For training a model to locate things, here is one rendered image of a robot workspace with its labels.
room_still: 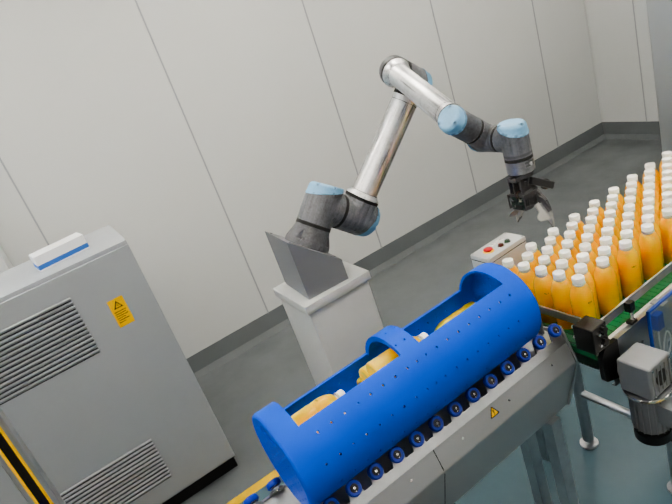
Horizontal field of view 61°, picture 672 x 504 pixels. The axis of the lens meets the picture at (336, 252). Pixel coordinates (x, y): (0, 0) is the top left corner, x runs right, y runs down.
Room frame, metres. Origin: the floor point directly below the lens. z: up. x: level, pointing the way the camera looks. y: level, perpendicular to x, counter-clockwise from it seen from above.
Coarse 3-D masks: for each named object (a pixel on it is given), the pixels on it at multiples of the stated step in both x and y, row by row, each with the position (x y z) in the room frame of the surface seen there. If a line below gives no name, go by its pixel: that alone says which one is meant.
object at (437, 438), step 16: (560, 336) 1.55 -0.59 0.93; (544, 352) 1.50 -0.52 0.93; (528, 368) 1.46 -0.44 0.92; (512, 384) 1.43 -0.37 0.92; (480, 400) 1.39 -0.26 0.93; (464, 416) 1.35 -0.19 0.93; (432, 432) 1.31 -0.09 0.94; (448, 432) 1.32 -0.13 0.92; (416, 448) 1.28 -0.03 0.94; (432, 448) 1.28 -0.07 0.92; (400, 464) 1.25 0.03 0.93; (384, 480) 1.22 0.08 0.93; (368, 496) 1.19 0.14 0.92
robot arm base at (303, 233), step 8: (296, 224) 2.24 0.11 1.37; (304, 224) 2.21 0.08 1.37; (312, 224) 2.20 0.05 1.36; (288, 232) 2.25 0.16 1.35; (296, 232) 2.20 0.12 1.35; (304, 232) 2.19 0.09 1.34; (312, 232) 2.19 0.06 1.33; (320, 232) 2.20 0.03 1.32; (328, 232) 2.23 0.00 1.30; (288, 240) 2.21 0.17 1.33; (296, 240) 2.18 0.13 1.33; (304, 240) 2.17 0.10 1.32; (312, 240) 2.17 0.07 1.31; (320, 240) 2.18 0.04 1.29; (328, 240) 2.22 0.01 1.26; (312, 248) 2.16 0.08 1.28; (320, 248) 2.17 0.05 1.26; (328, 248) 2.21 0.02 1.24
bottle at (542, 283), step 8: (536, 280) 1.70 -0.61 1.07; (544, 280) 1.68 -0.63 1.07; (552, 280) 1.68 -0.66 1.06; (536, 288) 1.69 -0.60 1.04; (544, 288) 1.67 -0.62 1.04; (536, 296) 1.70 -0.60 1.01; (544, 296) 1.67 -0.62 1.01; (544, 304) 1.68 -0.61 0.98; (552, 304) 1.67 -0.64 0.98; (544, 320) 1.69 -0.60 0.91; (552, 320) 1.67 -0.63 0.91
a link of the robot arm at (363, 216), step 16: (432, 80) 2.38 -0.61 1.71; (400, 96) 2.35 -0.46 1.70; (400, 112) 2.33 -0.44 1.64; (384, 128) 2.34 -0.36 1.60; (400, 128) 2.33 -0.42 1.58; (384, 144) 2.32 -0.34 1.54; (368, 160) 2.34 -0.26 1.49; (384, 160) 2.32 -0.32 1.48; (368, 176) 2.31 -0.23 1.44; (384, 176) 2.33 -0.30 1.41; (352, 192) 2.31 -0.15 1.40; (368, 192) 2.30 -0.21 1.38; (352, 208) 2.27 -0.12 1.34; (368, 208) 2.28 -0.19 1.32; (352, 224) 2.26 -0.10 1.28; (368, 224) 2.29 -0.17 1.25
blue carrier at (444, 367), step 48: (480, 288) 1.68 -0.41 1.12; (528, 288) 1.50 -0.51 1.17; (384, 336) 1.41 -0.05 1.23; (432, 336) 1.37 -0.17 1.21; (480, 336) 1.38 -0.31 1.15; (528, 336) 1.46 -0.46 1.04; (336, 384) 1.47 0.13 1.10; (384, 384) 1.27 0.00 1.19; (432, 384) 1.29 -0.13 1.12; (288, 432) 1.18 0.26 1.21; (336, 432) 1.18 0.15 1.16; (384, 432) 1.21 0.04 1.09; (288, 480) 1.23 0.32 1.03; (336, 480) 1.14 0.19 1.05
